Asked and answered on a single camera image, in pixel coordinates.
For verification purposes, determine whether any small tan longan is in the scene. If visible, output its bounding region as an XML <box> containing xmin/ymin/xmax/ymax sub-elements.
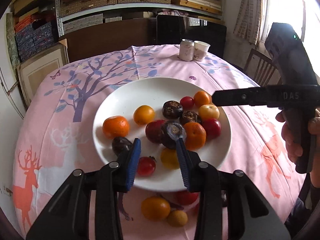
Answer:
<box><xmin>167</xmin><ymin>210</ymin><xmax>189</xmax><ymax>227</ymax></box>

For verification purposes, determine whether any dark red cherry tomato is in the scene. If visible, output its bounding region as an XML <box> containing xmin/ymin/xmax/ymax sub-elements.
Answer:
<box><xmin>145</xmin><ymin>120</ymin><xmax>165</xmax><ymax>144</ymax></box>

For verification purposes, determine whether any large orange mandarin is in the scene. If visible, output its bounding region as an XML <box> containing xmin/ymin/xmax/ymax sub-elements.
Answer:
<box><xmin>183</xmin><ymin>122</ymin><xmax>206</xmax><ymax>151</ymax></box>

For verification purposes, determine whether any beige patterned curtain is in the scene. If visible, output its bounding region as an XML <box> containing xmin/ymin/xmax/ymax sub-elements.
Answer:
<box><xmin>233</xmin><ymin>0</ymin><xmax>267</xmax><ymax>45</ymax></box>

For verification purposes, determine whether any yellow-orange tomato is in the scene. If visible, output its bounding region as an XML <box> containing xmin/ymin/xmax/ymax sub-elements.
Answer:
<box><xmin>160</xmin><ymin>148</ymin><xmax>180</xmax><ymax>170</ymax></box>

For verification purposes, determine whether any white oval plate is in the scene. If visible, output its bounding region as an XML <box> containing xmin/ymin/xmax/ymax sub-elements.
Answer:
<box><xmin>93</xmin><ymin>77</ymin><xmax>232</xmax><ymax>192</ymax></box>

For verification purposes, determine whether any dark small plum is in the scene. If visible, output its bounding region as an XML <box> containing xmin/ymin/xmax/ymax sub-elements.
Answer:
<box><xmin>111</xmin><ymin>137</ymin><xmax>133</xmax><ymax>156</ymax></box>

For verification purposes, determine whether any small orange fruit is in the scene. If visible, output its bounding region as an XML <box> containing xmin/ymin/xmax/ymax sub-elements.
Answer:
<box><xmin>133</xmin><ymin>105</ymin><xmax>156</xmax><ymax>125</ymax></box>

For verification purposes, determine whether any red cherry tomato with stem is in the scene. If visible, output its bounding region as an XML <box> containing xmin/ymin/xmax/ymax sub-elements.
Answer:
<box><xmin>137</xmin><ymin>156</ymin><xmax>156</xmax><ymax>177</ymax></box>

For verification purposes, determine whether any person's right hand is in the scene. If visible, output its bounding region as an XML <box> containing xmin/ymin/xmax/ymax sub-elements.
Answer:
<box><xmin>275</xmin><ymin>108</ymin><xmax>320</xmax><ymax>189</ymax></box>

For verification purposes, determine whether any small orange kumquat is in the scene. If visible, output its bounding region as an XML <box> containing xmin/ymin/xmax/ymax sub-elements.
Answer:
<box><xmin>141</xmin><ymin>196</ymin><xmax>171</xmax><ymax>222</ymax></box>

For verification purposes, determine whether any pale yellow-pink plum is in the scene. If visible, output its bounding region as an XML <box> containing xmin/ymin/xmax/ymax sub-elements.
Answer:
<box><xmin>198</xmin><ymin>104</ymin><xmax>220</xmax><ymax>121</ymax></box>

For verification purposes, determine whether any blue patterned boxes stack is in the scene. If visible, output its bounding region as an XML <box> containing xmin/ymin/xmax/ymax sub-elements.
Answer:
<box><xmin>15</xmin><ymin>22</ymin><xmax>55</xmax><ymax>62</ymax></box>

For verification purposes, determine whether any large red plum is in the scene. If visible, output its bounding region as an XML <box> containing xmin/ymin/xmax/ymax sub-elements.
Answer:
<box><xmin>202</xmin><ymin>118</ymin><xmax>221</xmax><ymax>140</ymax></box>

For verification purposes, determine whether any framed board leaning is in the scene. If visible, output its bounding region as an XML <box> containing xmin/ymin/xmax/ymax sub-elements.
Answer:
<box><xmin>17</xmin><ymin>39</ymin><xmax>69</xmax><ymax>106</ymax></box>

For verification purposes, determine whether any dark wooden cabinet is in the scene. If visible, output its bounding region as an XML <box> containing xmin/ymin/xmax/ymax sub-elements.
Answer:
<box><xmin>60</xmin><ymin>17</ymin><xmax>157</xmax><ymax>62</ymax></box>

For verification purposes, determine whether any wooden chair right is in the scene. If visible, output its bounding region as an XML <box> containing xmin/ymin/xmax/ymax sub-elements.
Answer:
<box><xmin>244</xmin><ymin>48</ymin><xmax>281</xmax><ymax>87</ymax></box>

